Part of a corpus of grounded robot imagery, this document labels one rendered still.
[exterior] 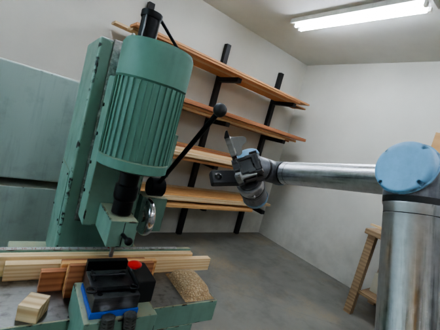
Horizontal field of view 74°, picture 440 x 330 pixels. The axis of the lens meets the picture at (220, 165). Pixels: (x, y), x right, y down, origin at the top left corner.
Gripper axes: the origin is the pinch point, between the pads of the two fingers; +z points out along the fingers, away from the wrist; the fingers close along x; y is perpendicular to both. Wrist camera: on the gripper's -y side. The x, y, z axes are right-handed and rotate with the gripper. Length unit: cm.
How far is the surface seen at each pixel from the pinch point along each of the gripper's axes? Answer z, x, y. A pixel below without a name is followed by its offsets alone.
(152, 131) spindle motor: 16.1, -1.6, -14.6
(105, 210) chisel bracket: 2.8, 7.3, -35.3
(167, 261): -17.3, 19.1, -27.8
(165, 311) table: -7.8, 33.5, -26.1
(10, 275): 11, 20, -54
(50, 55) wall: -66, -191, -131
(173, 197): -190, -91, -83
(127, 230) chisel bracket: 1.8, 14.2, -30.0
